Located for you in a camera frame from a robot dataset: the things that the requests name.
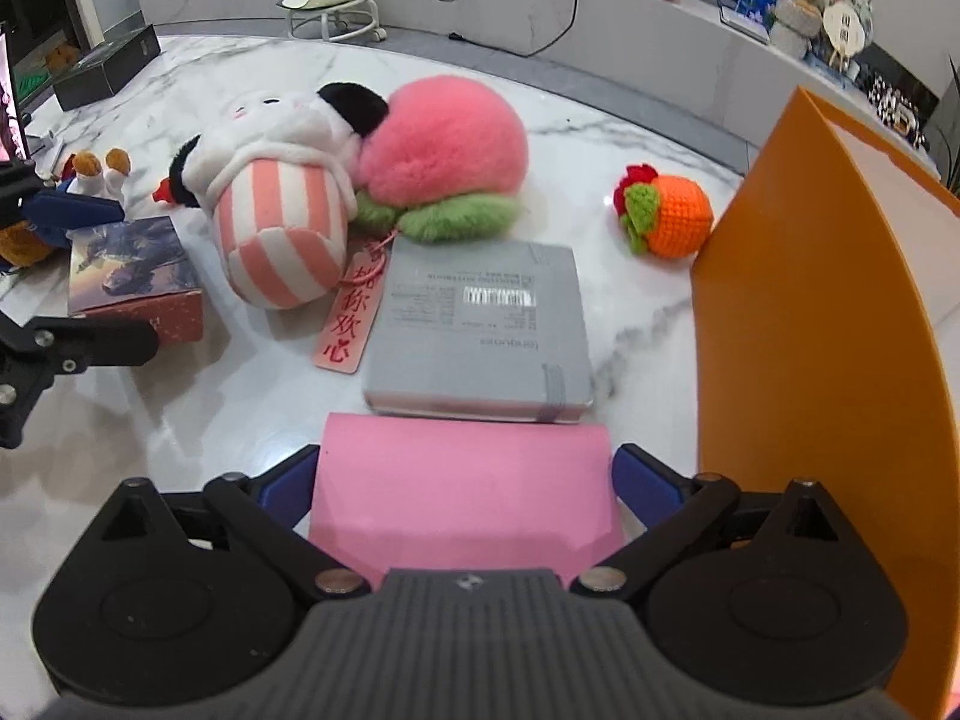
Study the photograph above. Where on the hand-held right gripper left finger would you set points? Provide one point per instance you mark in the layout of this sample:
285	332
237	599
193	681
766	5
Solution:
289	481

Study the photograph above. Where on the red illustrated box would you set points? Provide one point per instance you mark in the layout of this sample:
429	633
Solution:
127	262

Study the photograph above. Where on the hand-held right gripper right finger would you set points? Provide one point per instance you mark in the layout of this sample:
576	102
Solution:
645	484

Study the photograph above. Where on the pink peach plush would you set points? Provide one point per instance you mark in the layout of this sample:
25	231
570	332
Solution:
442	135

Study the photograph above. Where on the black box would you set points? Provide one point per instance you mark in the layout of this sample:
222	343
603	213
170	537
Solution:
105	67

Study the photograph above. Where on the bear plush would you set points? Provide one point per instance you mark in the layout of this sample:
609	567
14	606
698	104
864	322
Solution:
96	180

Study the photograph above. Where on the green potted plant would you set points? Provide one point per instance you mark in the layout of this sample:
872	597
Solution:
954	135

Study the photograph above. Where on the orange container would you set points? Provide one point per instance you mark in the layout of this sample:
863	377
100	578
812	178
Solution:
810	390

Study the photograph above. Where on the orange crochet fruit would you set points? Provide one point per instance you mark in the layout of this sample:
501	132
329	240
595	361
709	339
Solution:
679	217

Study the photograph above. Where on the pink striped panda plush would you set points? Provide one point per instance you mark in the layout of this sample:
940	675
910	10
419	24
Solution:
277	240

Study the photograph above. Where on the tablet screen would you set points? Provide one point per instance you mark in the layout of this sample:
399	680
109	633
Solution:
7	105

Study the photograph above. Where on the pink paper card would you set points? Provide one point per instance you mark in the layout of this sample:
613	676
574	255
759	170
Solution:
465	495

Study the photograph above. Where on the round paper fan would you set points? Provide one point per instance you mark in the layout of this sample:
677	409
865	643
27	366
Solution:
847	22

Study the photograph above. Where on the pink hang tag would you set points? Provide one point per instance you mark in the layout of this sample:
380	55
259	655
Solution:
345	315

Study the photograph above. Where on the grey plush toy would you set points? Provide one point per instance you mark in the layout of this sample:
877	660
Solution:
793	22

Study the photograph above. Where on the grey notebook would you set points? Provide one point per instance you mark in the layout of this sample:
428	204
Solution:
480	345

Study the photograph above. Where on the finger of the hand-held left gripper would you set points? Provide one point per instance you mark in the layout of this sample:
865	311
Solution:
75	214
90	345

